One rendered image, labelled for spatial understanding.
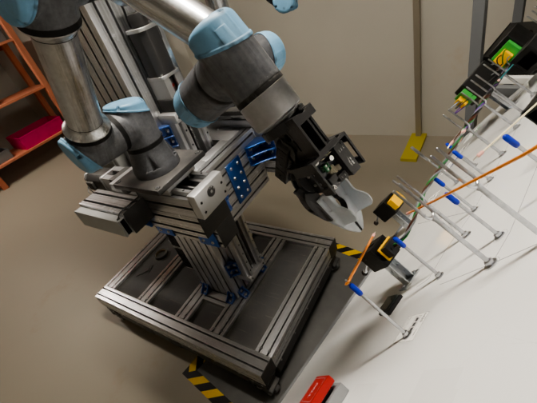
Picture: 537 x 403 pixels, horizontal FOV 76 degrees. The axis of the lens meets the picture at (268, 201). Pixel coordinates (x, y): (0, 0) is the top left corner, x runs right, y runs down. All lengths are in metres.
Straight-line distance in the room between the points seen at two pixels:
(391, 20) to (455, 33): 0.45
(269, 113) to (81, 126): 0.61
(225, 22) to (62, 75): 0.49
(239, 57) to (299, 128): 0.11
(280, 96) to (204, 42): 0.11
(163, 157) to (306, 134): 0.72
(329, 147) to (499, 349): 0.27
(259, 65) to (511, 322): 0.37
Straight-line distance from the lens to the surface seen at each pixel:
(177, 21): 0.70
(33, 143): 5.95
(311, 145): 0.44
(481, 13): 1.38
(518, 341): 0.36
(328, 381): 0.55
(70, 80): 0.88
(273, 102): 0.45
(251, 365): 1.66
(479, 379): 0.36
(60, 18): 0.80
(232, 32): 0.46
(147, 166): 1.11
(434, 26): 2.92
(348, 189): 0.53
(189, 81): 0.53
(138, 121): 1.07
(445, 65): 2.99
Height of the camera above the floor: 1.63
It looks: 36 degrees down
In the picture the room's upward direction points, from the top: 19 degrees counter-clockwise
